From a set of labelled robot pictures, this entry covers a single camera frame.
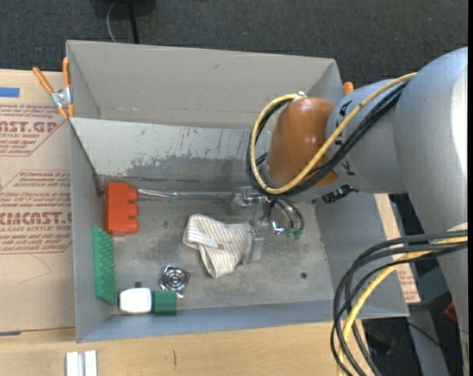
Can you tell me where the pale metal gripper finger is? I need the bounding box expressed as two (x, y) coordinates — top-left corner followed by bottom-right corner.
(247, 228), (266, 265)

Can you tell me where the striped beige cloth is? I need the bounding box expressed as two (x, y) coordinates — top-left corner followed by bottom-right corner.
(182, 213), (255, 280)

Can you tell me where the silver square metal plate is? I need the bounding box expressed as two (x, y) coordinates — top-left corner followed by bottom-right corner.
(158, 264), (192, 299)

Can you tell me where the small green block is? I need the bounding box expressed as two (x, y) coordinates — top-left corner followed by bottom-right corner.
(151, 289), (179, 316)

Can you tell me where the grey metal bin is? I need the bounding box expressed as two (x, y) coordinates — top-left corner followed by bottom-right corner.
(65, 39), (410, 344)

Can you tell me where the white rounded block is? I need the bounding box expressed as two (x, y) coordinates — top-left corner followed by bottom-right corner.
(117, 287), (153, 315)

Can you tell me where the orange toy brick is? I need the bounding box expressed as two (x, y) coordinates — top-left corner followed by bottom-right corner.
(104, 181), (140, 237)

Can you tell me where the green studded flat block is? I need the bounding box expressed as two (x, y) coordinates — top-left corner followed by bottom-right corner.
(91, 225), (118, 307)

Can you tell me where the brown cardboard board red print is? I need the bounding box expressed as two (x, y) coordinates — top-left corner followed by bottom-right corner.
(0, 67), (422, 335)

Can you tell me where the black cylinder on white bracket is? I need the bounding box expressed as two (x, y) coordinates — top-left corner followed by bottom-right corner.
(321, 185), (359, 204)

